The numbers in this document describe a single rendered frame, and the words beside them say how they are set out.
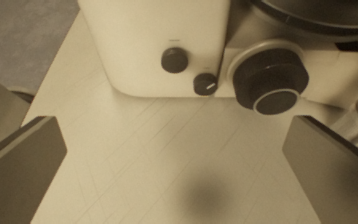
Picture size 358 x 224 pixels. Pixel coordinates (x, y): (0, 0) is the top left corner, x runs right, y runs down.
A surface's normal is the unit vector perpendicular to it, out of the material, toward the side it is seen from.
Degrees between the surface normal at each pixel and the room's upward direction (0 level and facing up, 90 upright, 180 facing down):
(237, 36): 0
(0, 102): 78
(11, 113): 65
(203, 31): 90
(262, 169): 0
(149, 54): 90
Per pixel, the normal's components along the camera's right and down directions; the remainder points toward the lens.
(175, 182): 0.02, -0.57
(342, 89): -0.30, 0.78
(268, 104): 0.02, 0.82
